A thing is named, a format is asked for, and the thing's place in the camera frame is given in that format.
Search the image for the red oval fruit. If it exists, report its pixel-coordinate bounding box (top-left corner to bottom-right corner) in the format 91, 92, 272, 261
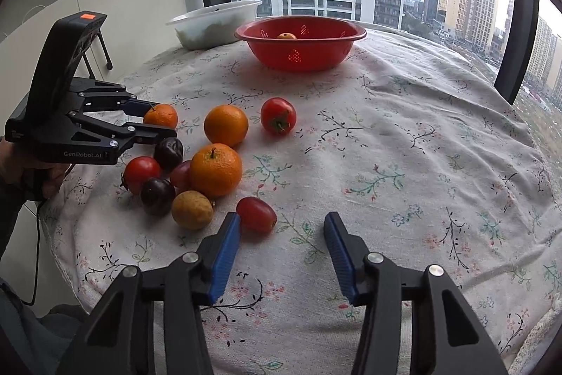
236, 196, 277, 234

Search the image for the red plastic colander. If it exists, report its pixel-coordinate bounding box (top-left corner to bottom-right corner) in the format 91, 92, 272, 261
234, 17, 368, 72

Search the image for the person's left forearm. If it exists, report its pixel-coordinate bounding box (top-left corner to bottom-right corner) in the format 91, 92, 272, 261
0, 179, 42, 261

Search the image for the white cabinet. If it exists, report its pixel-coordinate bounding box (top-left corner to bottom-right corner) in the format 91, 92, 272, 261
0, 0, 194, 130

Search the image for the white plastic basin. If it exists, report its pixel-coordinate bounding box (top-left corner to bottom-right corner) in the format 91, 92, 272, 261
165, 0, 263, 50

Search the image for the yellow-brown round fruit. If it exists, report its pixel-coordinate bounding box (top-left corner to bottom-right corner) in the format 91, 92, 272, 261
171, 190, 214, 231

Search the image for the black cable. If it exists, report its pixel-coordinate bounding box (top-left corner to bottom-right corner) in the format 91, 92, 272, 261
20, 199, 45, 306

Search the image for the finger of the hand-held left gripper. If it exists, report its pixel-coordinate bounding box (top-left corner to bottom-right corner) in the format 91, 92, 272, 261
66, 110, 178, 151
66, 77, 156, 117

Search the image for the beige high-rise building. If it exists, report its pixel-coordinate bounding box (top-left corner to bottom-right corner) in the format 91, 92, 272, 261
443, 0, 499, 51

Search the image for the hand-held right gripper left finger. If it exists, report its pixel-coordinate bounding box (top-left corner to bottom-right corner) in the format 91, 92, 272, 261
57, 212, 242, 375

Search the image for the floral tablecloth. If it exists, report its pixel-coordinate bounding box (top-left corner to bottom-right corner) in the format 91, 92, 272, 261
39, 24, 562, 375

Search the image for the black metal stand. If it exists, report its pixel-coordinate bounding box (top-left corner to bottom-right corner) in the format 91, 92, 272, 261
83, 31, 113, 80

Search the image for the large orange with stem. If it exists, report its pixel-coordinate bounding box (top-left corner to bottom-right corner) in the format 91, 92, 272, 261
190, 143, 243, 199

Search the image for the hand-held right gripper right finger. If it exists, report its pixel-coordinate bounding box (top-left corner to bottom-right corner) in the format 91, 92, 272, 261
324, 212, 503, 375

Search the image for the small mandarin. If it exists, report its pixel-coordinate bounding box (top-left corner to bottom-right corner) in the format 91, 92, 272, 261
143, 103, 179, 130

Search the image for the round orange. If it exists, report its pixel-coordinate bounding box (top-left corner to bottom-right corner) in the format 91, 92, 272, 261
204, 104, 249, 147

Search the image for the small red plum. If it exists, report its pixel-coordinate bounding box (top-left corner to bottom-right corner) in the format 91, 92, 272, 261
169, 160, 194, 193

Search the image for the person's grey clothing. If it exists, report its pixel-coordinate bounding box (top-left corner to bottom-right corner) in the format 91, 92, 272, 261
0, 278, 93, 375

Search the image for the red tomato green stem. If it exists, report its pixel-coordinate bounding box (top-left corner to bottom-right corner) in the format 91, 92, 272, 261
260, 97, 297, 135

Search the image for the dark purple plum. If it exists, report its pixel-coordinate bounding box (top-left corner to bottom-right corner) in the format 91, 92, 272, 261
139, 177, 177, 217
153, 137, 184, 172

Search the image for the person's left hand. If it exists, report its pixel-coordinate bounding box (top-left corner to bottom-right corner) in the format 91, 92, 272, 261
0, 136, 73, 201

